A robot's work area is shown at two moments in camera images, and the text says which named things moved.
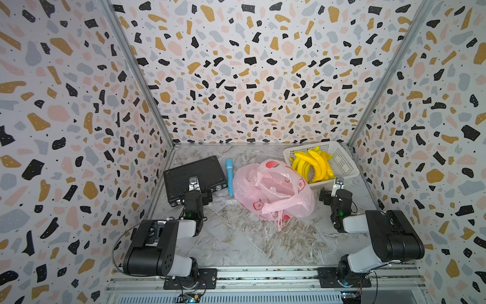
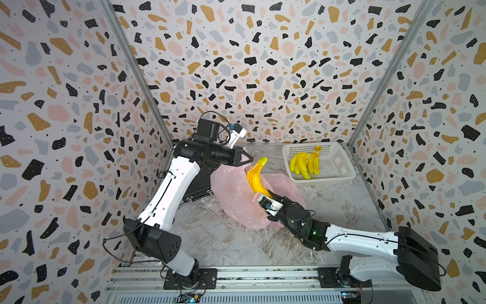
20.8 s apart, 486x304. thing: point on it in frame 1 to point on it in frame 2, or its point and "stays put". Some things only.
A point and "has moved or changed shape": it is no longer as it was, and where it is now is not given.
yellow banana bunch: [319, 161] to [254, 178]
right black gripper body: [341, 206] to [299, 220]
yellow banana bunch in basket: [302, 162] stays put
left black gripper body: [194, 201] to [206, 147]
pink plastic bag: [273, 190] has moved or changed shape
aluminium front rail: [393, 285] stays put
